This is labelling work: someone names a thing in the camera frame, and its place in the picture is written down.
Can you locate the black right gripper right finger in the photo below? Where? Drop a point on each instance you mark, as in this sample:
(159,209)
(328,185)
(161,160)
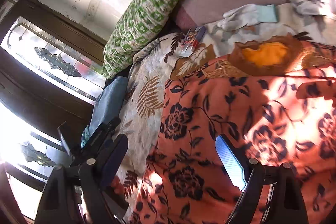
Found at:
(285,202)

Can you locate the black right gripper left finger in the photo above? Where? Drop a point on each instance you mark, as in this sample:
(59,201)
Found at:
(94,175)

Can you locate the orange floral cloth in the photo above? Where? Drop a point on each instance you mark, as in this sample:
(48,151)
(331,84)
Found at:
(289,118)

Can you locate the blue cloth at bedside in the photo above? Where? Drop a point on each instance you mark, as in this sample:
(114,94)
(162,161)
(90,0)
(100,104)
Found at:
(107,106)

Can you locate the cream leaf-print fleece blanket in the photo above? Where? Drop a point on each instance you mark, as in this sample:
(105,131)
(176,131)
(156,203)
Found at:
(143,105)

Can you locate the brown and yellow garment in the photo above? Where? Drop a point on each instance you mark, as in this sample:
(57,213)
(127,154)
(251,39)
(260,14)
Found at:
(274,57)

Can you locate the small colourful box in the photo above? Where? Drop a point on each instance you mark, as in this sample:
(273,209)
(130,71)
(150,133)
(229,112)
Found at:
(191,41)

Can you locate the white work glove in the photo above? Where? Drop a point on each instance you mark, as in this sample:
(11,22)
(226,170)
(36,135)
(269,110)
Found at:
(310,8)
(248,15)

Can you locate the green patterned pillow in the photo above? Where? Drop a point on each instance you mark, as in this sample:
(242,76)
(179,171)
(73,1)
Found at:
(137,27)

